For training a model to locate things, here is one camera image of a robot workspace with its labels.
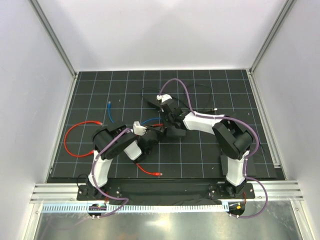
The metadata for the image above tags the black network switch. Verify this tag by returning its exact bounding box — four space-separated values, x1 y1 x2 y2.
165 126 186 139

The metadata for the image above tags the red ethernet cable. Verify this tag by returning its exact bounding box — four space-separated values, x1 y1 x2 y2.
64 120 104 158
136 123 165 177

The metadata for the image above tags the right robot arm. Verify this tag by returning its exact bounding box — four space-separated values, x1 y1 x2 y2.
158 97 254 198

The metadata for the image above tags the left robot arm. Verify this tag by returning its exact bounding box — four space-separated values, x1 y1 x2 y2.
86 121 166 200

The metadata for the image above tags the black grid mat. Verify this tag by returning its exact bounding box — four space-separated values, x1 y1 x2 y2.
48 69 284 183

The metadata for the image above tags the black power adapter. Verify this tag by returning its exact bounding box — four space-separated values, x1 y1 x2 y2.
146 98 161 111

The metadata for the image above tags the black flat block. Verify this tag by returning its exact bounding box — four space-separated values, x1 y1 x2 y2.
220 155 257 177

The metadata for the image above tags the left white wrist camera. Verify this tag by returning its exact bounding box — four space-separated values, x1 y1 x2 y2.
132 121 148 136

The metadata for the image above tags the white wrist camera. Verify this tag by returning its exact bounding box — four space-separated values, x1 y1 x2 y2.
132 121 148 136
156 94 172 103

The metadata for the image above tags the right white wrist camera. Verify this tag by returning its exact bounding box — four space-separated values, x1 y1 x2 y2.
156 94 172 103

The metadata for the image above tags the blue ethernet cable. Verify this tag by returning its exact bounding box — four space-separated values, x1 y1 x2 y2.
107 101 163 125

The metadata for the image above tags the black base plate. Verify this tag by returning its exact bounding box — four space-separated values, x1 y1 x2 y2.
76 177 256 201

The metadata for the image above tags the white slotted cable duct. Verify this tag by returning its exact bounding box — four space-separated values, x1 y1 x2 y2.
41 202 229 214

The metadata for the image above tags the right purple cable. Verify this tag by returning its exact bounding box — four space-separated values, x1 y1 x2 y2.
159 78 270 220

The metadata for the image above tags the aluminium front rail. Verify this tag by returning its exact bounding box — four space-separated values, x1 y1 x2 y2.
29 180 304 204

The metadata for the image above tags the right aluminium frame post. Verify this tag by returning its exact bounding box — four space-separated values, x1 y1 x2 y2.
249 0 296 75

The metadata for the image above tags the aluminium frame post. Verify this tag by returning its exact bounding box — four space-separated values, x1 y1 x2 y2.
249 0 296 75
28 0 77 78

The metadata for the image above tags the left aluminium frame post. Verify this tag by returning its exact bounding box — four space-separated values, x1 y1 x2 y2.
28 0 77 78

